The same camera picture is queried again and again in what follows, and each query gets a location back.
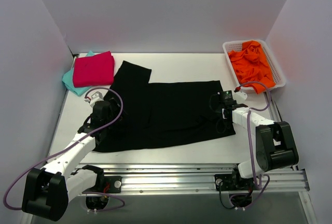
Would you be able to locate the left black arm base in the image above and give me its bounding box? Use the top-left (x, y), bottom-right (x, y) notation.
top-left (85, 176), bottom-right (122, 211)

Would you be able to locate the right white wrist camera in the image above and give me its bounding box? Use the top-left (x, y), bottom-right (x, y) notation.
top-left (233, 87), bottom-right (247, 102)

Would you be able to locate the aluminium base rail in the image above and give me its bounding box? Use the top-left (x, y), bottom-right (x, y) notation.
top-left (70, 163), bottom-right (311, 196)

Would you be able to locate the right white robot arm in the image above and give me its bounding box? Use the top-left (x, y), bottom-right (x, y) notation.
top-left (209, 90), bottom-right (299, 189)

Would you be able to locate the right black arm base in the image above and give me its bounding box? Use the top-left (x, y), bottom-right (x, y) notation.
top-left (214, 173), bottom-right (260, 208)

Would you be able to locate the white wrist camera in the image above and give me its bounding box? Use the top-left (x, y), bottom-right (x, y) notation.
top-left (233, 87), bottom-right (247, 102)
top-left (85, 91), bottom-right (103, 108)

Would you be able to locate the black t-shirt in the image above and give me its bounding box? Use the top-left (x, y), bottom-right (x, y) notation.
top-left (95, 61), bottom-right (236, 153)

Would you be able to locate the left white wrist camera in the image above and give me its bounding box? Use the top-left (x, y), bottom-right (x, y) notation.
top-left (85, 91), bottom-right (103, 108)

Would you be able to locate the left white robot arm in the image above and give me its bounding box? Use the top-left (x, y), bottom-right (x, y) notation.
top-left (22, 101), bottom-right (123, 221)

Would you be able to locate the crumpled orange t-shirt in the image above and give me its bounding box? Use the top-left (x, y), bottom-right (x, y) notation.
top-left (228, 40), bottom-right (275, 94)

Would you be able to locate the folded pink t-shirt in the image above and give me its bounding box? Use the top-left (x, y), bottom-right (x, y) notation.
top-left (73, 51), bottom-right (115, 88)

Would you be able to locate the folded teal t-shirt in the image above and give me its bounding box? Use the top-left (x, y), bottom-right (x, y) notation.
top-left (62, 61), bottom-right (91, 96)

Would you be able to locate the white plastic basket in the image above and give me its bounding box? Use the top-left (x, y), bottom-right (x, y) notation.
top-left (223, 39), bottom-right (286, 90)

